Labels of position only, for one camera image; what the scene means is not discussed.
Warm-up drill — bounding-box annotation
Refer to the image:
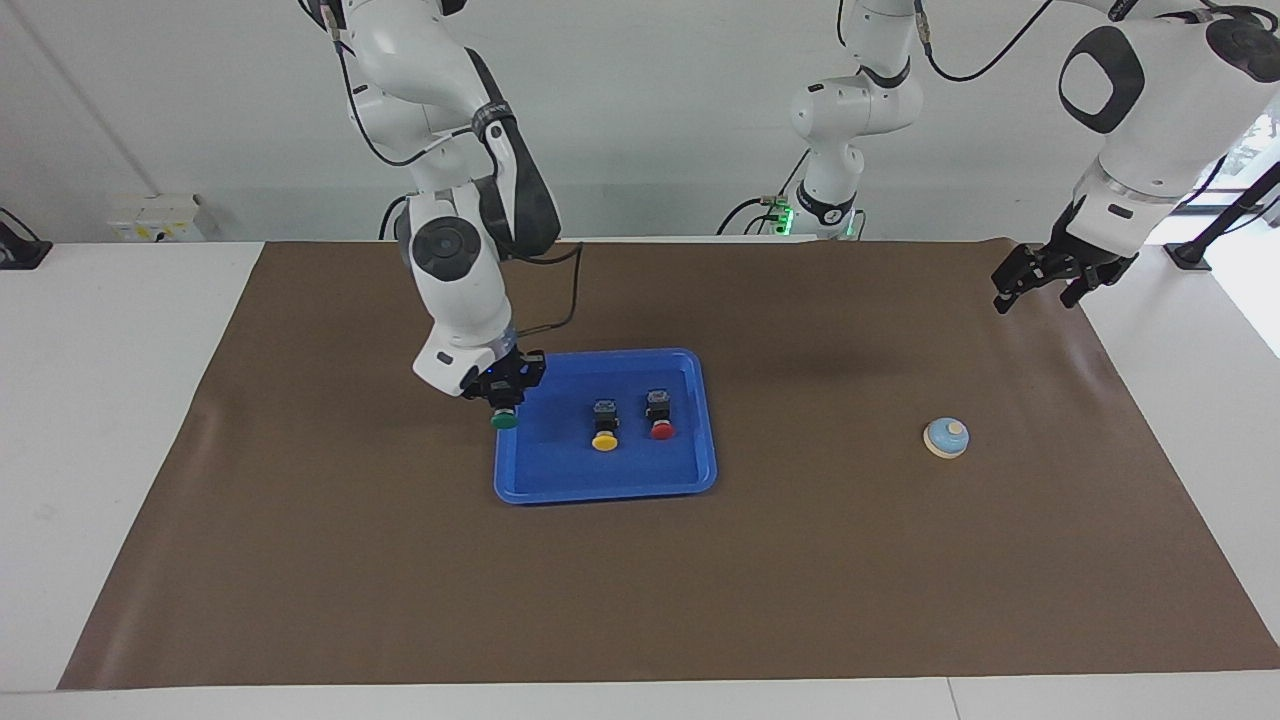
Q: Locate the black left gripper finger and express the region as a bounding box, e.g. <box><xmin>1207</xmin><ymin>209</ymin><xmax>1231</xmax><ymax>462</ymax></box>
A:
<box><xmin>1060</xmin><ymin>262</ymin><xmax>1111</xmax><ymax>310</ymax></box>
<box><xmin>991</xmin><ymin>246</ymin><xmax>1045</xmax><ymax>316</ymax></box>

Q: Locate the light blue service bell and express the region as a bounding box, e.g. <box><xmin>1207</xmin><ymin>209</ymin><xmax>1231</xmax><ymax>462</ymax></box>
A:
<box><xmin>922</xmin><ymin>416</ymin><xmax>971</xmax><ymax>460</ymax></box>

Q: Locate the blue plastic tray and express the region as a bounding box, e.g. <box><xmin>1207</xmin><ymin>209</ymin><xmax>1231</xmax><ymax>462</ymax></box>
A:
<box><xmin>493</xmin><ymin>347</ymin><xmax>719</xmax><ymax>506</ymax></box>

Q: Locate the black tripod stand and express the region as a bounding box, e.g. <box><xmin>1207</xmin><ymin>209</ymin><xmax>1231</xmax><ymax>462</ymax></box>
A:
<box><xmin>1163</xmin><ymin>160</ymin><xmax>1280</xmax><ymax>273</ymax></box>

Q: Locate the brown paper table mat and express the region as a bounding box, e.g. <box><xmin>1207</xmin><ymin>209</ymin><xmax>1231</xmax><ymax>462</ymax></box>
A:
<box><xmin>57</xmin><ymin>237</ymin><xmax>1280</xmax><ymax>691</ymax></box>

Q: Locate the small black stand base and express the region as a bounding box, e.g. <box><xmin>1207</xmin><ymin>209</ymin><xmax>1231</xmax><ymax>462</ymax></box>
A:
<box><xmin>0</xmin><ymin>207</ymin><xmax>53</xmax><ymax>271</ymax></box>

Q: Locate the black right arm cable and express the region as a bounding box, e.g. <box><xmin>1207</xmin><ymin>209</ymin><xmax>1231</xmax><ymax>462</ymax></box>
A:
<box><xmin>335</xmin><ymin>40</ymin><xmax>585</xmax><ymax>337</ymax></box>

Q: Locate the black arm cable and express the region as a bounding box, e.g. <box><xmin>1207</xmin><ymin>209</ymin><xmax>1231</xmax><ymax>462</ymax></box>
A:
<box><xmin>915</xmin><ymin>0</ymin><xmax>1058</xmax><ymax>84</ymax></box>
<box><xmin>335</xmin><ymin>40</ymin><xmax>585</xmax><ymax>337</ymax></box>

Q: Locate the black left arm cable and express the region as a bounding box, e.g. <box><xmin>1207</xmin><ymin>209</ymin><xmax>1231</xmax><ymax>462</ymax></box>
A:
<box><xmin>915</xmin><ymin>0</ymin><xmax>1058</xmax><ymax>84</ymax></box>

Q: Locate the black left base cable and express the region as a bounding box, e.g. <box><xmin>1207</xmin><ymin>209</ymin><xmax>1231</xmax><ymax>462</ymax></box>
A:
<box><xmin>716</xmin><ymin>150</ymin><xmax>813</xmax><ymax>238</ymax></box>

